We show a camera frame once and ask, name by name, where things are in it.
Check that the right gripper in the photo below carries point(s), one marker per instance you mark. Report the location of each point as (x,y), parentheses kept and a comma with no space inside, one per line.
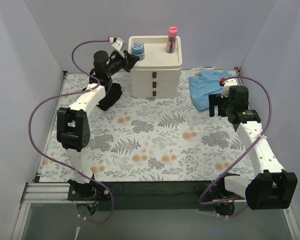
(217,104)

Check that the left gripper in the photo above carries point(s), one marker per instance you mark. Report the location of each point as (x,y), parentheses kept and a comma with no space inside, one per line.
(126,60)

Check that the blue round tin jar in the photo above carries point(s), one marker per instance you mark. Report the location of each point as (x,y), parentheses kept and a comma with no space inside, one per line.
(138,49)

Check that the cream three-drawer organizer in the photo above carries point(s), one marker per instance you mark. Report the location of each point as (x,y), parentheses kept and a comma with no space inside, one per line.
(158,74)

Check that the pink-capped tube of pencils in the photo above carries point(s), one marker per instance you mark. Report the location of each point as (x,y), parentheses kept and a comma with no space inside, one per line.
(171,40)

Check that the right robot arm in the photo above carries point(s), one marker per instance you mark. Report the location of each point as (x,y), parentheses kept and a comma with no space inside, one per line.
(272,187)

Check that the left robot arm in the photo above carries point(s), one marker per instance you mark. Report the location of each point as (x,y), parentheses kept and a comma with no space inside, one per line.
(73,131)

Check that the blue folded cloth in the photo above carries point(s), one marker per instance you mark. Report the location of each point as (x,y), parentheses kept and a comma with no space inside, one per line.
(204,84)

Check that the black folded cloth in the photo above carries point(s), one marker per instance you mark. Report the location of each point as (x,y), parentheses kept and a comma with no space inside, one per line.
(112,96)

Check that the floral patterned table mat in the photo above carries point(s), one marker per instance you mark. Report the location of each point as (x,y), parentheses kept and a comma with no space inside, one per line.
(163,139)

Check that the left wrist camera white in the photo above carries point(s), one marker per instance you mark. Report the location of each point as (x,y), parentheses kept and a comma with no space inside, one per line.
(118,45)

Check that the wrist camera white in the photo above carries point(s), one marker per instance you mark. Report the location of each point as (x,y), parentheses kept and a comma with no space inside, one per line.
(226,84)
(118,45)

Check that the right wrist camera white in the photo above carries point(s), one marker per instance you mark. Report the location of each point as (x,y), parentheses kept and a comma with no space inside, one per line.
(226,84)

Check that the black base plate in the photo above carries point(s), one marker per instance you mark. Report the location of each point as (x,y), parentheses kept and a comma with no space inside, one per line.
(144,195)

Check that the aluminium rail frame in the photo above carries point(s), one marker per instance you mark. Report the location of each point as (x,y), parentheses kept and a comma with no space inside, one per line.
(47,214)

